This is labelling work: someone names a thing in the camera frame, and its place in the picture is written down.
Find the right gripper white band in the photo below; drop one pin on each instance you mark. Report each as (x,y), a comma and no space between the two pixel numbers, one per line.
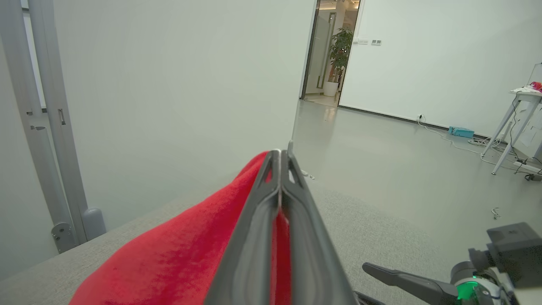
(482,288)

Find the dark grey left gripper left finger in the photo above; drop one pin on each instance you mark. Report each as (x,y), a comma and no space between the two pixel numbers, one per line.
(250,254)

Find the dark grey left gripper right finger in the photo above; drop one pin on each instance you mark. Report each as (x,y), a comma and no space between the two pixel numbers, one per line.
(311,262)

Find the red garment with white trim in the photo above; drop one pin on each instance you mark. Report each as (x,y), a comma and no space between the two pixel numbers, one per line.
(169,262)

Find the grey fabric sofa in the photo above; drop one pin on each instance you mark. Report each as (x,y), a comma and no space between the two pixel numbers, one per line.
(372,237)

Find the small metal clip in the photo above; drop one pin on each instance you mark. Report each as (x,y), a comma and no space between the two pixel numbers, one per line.
(496,213)

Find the teal box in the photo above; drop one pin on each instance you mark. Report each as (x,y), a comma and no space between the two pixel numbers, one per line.
(460,132)

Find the white plant pot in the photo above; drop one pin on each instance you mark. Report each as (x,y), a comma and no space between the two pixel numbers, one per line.
(331,88)

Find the white power strip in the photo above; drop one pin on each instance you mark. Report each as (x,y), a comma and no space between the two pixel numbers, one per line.
(527,167)

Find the green potted plant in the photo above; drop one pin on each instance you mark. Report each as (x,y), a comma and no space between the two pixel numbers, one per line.
(341,51)

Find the white table with slanted legs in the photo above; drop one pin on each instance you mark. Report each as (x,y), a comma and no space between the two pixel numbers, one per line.
(527,96)

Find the pink red item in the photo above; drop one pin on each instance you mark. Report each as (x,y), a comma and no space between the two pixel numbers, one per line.
(537,86)

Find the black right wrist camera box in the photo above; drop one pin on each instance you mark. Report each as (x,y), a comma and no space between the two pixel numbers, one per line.
(516,250)

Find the grey cylinder at post foot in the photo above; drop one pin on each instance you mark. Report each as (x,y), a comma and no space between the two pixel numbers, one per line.
(94,222)

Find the dark door frame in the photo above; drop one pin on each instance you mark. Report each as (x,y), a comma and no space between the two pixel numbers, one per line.
(308,51)

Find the grey metal partition post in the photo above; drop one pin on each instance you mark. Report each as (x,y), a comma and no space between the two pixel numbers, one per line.
(51,106)

